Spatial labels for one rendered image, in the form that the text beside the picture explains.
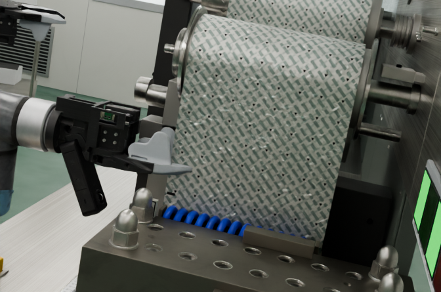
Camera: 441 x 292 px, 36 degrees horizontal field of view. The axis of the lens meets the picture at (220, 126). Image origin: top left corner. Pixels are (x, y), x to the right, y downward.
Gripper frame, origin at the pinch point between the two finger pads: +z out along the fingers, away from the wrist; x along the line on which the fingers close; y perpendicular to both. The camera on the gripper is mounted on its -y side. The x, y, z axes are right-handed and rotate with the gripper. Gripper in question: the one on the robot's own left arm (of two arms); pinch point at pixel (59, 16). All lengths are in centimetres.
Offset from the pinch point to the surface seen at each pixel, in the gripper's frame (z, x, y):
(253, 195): 24, 65, 7
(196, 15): 14, 54, -15
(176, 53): 12, 54, -9
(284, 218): 28, 68, 9
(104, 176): 14.1, 7.2, 33.0
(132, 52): 119, -505, 135
